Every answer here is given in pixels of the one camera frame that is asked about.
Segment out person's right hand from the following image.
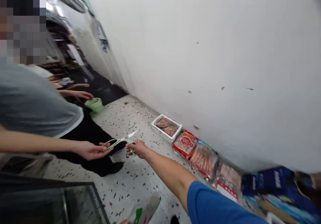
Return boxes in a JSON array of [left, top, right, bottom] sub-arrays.
[[125, 140, 155, 159]]

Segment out green handled scissors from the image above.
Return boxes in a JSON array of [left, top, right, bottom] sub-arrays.
[[102, 129, 140, 157]]

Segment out white foam box of food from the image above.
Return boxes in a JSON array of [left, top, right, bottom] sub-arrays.
[[151, 113, 183, 144]]

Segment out red food packet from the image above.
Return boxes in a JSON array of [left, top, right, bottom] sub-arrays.
[[172, 130, 199, 160]]

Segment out white and green plastic bag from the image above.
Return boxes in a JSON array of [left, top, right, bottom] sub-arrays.
[[126, 191, 163, 224]]

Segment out clear sausage packet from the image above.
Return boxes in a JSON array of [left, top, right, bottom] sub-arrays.
[[188, 140, 219, 180]]

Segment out green plastic bucket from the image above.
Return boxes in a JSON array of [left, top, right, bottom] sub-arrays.
[[85, 97, 105, 114]]

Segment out black floor mat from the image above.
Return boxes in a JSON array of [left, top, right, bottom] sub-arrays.
[[81, 70, 129, 106]]

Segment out meat packet with white label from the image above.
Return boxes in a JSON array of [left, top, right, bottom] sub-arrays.
[[211, 160, 243, 205]]

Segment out black framed glass cabinet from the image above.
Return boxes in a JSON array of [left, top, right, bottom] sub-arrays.
[[0, 171, 111, 224]]

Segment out cluttered storage shelf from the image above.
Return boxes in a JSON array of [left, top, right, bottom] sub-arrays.
[[46, 0, 89, 72]]

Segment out blue cartons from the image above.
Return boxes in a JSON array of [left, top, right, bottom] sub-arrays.
[[241, 166, 321, 224]]

